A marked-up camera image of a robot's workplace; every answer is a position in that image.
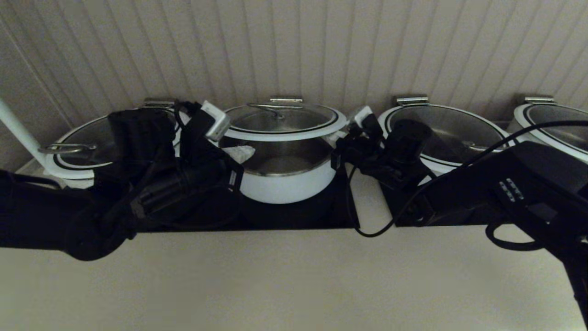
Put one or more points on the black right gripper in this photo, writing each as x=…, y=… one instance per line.
x=363, y=156

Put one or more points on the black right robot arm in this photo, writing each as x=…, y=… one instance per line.
x=505, y=193

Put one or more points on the deep white pot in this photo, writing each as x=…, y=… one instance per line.
x=289, y=188

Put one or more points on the black glass induction panel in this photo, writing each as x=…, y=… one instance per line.
x=398, y=217
x=321, y=214

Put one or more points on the small glass lid white rim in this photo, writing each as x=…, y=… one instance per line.
x=285, y=122

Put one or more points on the far right white pot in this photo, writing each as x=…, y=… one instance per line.
x=560, y=126

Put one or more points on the white pole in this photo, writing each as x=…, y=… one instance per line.
x=18, y=126

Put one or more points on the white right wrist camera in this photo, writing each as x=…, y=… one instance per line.
x=363, y=116

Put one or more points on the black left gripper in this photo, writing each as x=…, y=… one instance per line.
x=211, y=181

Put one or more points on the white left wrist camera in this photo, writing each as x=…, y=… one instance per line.
x=217, y=122

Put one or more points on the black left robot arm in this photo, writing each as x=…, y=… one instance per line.
x=46, y=216

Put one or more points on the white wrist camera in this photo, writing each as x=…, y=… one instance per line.
x=217, y=122
x=363, y=116

